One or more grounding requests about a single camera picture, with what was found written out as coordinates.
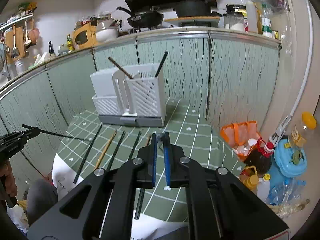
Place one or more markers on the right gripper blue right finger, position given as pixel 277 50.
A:
pixel 167 154

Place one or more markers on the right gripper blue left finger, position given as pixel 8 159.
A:
pixel 154 154

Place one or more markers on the brown wooden chopstick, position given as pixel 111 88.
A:
pixel 100 159
pixel 120 67

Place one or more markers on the person's left hand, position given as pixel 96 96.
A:
pixel 9 182

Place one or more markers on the white utensil holder rack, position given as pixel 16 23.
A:
pixel 138 100

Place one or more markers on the orange bag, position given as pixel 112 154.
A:
pixel 241 137

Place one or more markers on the hanging metal ladle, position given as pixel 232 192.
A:
pixel 15 51

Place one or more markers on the red cap dark bottle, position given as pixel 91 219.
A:
pixel 260 156

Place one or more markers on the dark soy sauce bottle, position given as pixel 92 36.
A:
pixel 51 50

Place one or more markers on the hanging wooden board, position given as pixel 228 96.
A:
pixel 19 40

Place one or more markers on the green glass bottle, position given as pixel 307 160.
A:
pixel 70 43

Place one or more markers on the black frying pan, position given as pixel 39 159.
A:
pixel 146 19

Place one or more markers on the white bowl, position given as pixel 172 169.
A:
pixel 106 34

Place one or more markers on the wooden cutting board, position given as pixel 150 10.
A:
pixel 189 19

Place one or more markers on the blue plastic container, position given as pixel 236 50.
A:
pixel 287 163

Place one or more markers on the yellow microwave oven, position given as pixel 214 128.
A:
pixel 84 37

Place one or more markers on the black cooking pot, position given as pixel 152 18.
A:
pixel 194 8

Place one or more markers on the yellow cap oil bottle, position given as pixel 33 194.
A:
pixel 302 131

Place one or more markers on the clear jar white powder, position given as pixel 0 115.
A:
pixel 234 21

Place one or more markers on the green label bottle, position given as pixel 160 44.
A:
pixel 266 26

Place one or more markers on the white squeeze bottle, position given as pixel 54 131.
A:
pixel 251 17

